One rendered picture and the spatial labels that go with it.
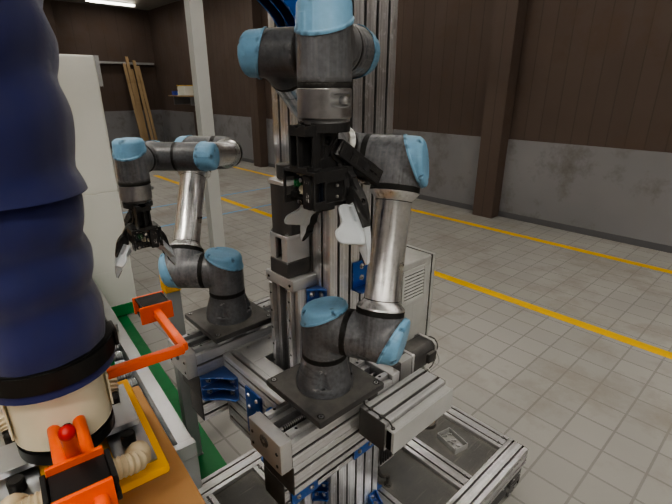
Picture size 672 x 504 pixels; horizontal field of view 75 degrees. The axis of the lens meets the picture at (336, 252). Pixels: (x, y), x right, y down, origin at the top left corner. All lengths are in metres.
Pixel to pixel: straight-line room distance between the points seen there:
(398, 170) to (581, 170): 5.46
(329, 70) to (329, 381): 0.76
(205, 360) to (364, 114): 0.90
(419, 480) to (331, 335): 1.18
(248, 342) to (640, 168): 5.33
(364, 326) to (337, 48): 0.63
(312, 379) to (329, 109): 0.72
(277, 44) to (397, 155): 0.39
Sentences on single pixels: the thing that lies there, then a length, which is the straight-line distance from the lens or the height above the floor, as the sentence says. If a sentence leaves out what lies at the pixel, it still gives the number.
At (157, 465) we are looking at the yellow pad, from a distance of 1.02.
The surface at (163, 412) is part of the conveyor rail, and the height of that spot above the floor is 0.59.
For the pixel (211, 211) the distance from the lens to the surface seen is 4.52.
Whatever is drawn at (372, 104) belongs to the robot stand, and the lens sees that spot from 1.26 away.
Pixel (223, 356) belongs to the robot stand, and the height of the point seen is 0.94.
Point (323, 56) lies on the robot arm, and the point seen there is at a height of 1.80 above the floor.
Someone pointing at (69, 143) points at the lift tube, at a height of 1.68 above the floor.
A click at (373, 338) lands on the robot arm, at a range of 1.02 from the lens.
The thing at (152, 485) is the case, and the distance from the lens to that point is 1.17.
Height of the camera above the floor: 1.76
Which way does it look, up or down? 20 degrees down
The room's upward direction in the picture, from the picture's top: straight up
